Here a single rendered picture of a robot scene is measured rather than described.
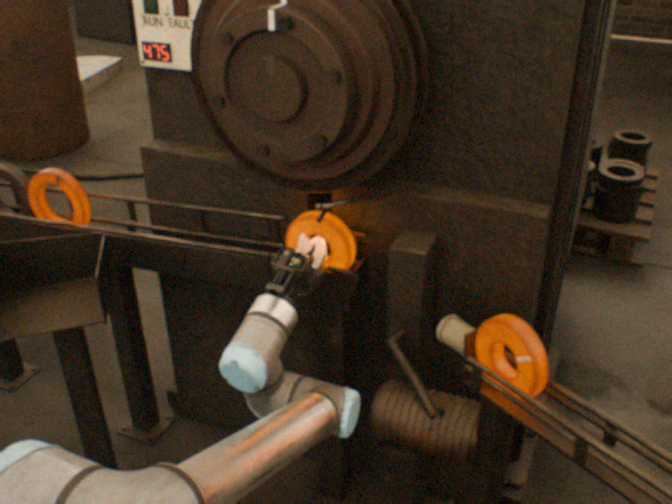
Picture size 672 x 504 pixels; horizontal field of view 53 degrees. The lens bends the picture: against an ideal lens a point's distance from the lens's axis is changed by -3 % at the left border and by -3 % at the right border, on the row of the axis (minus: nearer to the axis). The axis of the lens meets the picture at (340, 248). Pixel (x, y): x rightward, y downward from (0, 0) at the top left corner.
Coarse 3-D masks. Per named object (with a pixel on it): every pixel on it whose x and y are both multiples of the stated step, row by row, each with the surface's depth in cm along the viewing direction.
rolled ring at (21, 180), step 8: (0, 168) 177; (8, 168) 178; (16, 168) 179; (0, 176) 179; (8, 176) 178; (16, 176) 177; (24, 176) 179; (16, 184) 178; (24, 184) 178; (24, 192) 178; (0, 200) 187; (24, 200) 179; (0, 208) 186; (8, 208) 188; (24, 208) 181; (32, 216) 182
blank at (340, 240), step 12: (300, 216) 148; (312, 216) 145; (288, 228) 149; (300, 228) 147; (312, 228) 146; (324, 228) 145; (336, 228) 144; (348, 228) 146; (288, 240) 150; (336, 240) 145; (348, 240) 145; (336, 252) 146; (348, 252) 145; (336, 264) 148; (348, 264) 147
